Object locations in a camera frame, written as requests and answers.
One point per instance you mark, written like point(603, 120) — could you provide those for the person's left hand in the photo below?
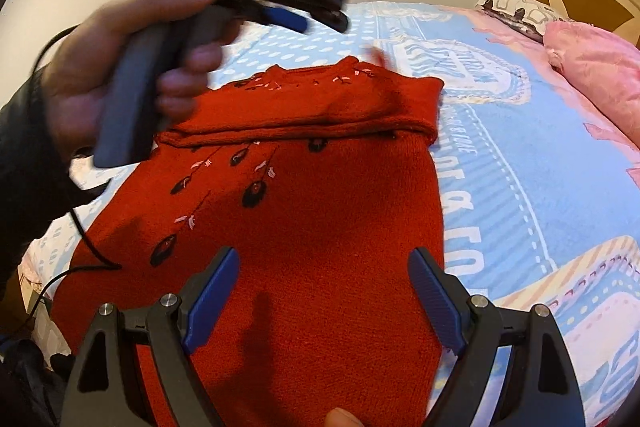
point(74, 83)

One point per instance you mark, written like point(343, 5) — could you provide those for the pink folded quilt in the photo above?
point(600, 65)

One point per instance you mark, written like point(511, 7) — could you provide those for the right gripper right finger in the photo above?
point(540, 387)

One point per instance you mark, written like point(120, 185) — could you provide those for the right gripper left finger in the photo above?
point(106, 387)

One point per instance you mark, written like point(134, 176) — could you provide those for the person's left forearm black sleeve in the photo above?
point(36, 187)

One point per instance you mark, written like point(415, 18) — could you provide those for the person's right hand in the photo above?
point(341, 418)

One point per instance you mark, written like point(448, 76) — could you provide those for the patterned white pillow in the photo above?
point(528, 17)

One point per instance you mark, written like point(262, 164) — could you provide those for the blue polka dot bedsheet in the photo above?
point(539, 190)

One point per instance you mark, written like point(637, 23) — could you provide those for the red knitted sweater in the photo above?
point(321, 178)

